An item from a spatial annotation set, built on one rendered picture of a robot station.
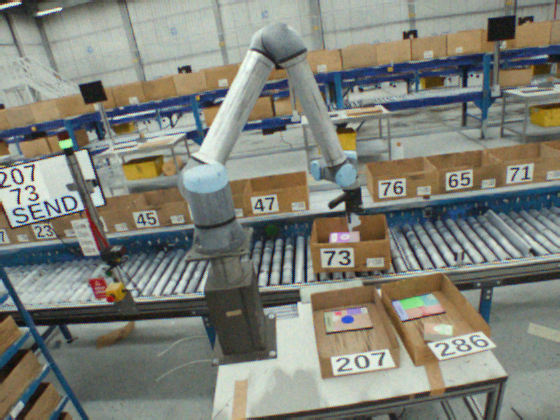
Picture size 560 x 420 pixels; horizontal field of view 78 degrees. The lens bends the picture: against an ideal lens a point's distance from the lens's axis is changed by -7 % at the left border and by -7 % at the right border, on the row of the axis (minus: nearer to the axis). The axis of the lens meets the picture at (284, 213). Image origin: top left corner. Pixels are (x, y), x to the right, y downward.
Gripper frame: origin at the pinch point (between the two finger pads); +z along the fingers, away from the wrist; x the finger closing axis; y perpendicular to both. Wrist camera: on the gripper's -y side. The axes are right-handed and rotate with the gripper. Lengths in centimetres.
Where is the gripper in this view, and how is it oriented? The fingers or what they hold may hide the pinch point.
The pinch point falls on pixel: (349, 228)
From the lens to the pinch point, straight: 180.2
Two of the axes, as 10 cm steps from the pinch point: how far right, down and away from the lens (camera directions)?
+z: 1.5, 9.4, 3.0
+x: 0.7, -3.1, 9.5
